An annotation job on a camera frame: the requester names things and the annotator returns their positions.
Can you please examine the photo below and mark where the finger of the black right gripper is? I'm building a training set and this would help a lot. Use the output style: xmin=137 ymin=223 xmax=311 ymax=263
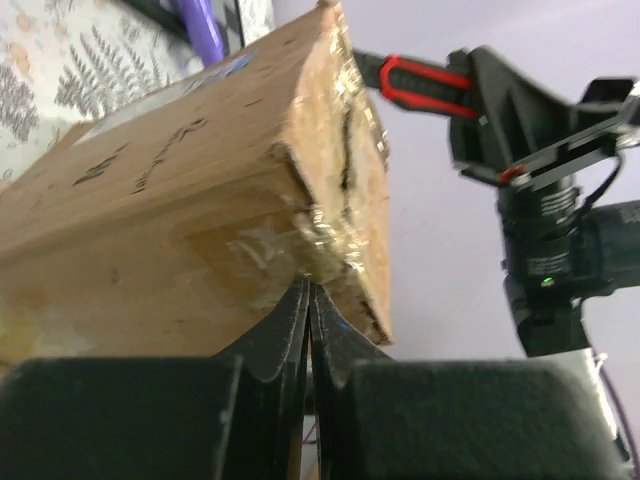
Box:
xmin=447 ymin=47 xmax=577 ymax=168

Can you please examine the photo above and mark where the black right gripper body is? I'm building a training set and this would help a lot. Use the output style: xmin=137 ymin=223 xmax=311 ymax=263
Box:
xmin=459 ymin=77 xmax=639 ymax=192

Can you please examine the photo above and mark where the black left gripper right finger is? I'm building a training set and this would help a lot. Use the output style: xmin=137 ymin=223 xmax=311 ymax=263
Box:
xmin=309 ymin=287 xmax=630 ymax=479

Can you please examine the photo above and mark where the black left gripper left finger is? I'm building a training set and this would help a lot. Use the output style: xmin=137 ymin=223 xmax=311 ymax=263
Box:
xmin=1 ymin=281 xmax=309 ymax=479

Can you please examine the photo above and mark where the red black utility knife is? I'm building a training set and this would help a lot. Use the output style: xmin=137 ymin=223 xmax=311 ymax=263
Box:
xmin=353 ymin=50 xmax=477 ymax=119

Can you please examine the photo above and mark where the brown cardboard express box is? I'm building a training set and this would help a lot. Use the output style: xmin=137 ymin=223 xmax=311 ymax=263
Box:
xmin=1 ymin=1 xmax=392 ymax=369

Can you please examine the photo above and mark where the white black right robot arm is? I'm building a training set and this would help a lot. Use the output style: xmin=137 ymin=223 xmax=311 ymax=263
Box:
xmin=448 ymin=47 xmax=639 ymax=357

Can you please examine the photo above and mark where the black white chessboard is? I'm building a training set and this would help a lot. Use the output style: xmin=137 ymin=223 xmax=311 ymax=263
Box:
xmin=121 ymin=0 xmax=246 ymax=52

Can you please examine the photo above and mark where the purple toy microphone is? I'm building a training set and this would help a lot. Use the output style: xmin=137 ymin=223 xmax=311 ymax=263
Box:
xmin=175 ymin=0 xmax=225 ymax=68

